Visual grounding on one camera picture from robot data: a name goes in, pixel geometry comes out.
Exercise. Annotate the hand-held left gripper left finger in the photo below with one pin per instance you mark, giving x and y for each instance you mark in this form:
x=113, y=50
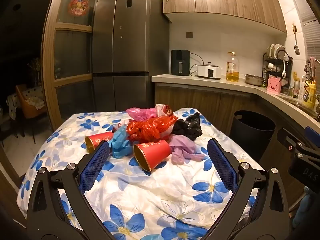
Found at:
x=96, y=166

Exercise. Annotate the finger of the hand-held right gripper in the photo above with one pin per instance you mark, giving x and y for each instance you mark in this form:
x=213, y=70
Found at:
x=287, y=141
x=312, y=131

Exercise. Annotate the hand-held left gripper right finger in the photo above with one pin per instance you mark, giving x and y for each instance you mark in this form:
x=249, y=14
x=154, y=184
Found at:
x=222, y=166

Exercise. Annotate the blue plastic bag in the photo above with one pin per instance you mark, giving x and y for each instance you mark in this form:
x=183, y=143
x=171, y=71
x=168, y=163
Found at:
x=121, y=145

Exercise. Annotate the black round trash bin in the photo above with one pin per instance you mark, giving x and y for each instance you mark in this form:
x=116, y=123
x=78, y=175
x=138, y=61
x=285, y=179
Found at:
x=252, y=130

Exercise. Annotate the purple plastic bag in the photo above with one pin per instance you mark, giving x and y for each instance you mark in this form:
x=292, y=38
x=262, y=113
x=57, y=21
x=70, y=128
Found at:
x=182, y=147

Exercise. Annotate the red paper cup gold interior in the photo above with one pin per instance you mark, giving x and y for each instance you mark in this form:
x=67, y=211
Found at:
x=155, y=152
x=100, y=138

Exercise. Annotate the pink plastic bag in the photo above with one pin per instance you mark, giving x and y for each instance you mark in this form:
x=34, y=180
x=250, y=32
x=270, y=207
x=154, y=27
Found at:
x=140, y=112

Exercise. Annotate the white red printed plastic bag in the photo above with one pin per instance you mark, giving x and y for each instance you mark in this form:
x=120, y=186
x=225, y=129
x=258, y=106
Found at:
x=165, y=110

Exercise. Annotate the person's right forearm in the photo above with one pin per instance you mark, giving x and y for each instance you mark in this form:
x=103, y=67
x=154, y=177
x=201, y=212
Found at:
x=305, y=210

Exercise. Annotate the stainless steel sink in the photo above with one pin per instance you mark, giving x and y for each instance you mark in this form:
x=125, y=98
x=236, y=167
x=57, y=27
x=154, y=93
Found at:
x=302, y=106

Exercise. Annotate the yellow detergent bottle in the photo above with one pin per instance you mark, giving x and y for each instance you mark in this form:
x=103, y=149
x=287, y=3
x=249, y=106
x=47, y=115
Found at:
x=310, y=100

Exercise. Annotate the metal kitchen faucet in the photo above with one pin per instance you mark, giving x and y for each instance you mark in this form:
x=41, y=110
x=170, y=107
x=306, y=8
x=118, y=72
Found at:
x=306, y=96

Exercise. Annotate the white plastic bottle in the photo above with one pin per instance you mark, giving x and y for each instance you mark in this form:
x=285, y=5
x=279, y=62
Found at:
x=301, y=90

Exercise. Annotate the black plastic bag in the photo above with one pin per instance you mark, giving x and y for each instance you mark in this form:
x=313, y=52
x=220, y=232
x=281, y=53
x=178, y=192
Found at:
x=186, y=127

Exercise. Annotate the pink utensil holder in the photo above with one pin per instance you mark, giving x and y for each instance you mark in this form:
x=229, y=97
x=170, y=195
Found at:
x=274, y=87

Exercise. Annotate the yellow brush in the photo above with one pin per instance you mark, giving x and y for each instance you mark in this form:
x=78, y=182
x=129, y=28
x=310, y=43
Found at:
x=295, y=76

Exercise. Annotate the blue floral white tablecloth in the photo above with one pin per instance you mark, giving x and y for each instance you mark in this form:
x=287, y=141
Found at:
x=150, y=192

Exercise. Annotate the white ladle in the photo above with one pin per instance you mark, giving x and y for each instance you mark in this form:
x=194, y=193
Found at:
x=283, y=73

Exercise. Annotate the pink rag on faucet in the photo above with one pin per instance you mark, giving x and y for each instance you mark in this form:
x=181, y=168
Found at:
x=312, y=62

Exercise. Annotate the stainless steel basin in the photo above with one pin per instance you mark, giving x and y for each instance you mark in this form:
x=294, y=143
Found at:
x=253, y=80

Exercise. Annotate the kitchen counter with wooden cabinets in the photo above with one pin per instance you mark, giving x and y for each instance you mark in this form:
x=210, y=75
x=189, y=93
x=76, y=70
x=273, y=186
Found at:
x=200, y=100

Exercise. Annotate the small white bowl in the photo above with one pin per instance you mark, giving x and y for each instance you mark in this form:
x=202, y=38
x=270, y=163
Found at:
x=271, y=66

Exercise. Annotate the hanging metal spatula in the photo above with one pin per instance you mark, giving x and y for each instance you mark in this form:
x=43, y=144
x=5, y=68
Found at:
x=296, y=50

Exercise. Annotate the clear cooking oil bottle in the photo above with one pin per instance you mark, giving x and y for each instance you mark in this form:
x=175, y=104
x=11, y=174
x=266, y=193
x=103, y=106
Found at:
x=232, y=73

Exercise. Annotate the white plate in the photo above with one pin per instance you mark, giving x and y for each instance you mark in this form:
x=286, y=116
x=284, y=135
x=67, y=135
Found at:
x=280, y=49
x=270, y=50

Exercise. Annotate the orange chair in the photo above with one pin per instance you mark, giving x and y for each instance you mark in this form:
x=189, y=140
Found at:
x=27, y=111

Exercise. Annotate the wooden framed glass door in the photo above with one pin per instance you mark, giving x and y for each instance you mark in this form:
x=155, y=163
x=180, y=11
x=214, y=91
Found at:
x=72, y=76

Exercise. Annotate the polka dot cushion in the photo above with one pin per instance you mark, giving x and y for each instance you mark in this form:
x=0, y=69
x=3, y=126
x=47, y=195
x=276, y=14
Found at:
x=32, y=97

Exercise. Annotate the white electric cooker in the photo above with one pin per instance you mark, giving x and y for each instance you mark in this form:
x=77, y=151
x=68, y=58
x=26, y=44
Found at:
x=208, y=71

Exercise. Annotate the grey window blinds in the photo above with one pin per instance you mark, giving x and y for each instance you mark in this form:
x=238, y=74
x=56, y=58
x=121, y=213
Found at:
x=311, y=30

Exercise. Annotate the polka dot tablecloth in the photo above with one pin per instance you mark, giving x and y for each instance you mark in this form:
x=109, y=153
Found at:
x=11, y=105

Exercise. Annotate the black air fryer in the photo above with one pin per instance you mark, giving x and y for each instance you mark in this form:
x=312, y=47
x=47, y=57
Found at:
x=180, y=62

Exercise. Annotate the grey steel refrigerator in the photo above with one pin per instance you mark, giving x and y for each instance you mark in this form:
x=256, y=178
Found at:
x=125, y=55

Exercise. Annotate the vase of dried flowers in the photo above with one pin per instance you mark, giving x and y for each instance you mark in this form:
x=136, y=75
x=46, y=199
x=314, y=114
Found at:
x=35, y=65

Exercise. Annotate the red round door decoration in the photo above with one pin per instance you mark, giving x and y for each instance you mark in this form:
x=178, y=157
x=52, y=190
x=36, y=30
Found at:
x=78, y=6

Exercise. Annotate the dark wall socket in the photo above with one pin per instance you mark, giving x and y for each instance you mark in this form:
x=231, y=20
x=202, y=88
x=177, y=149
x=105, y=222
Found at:
x=189, y=34

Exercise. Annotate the wooden upper wall cabinet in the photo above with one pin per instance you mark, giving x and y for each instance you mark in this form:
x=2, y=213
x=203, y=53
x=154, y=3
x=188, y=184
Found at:
x=225, y=2

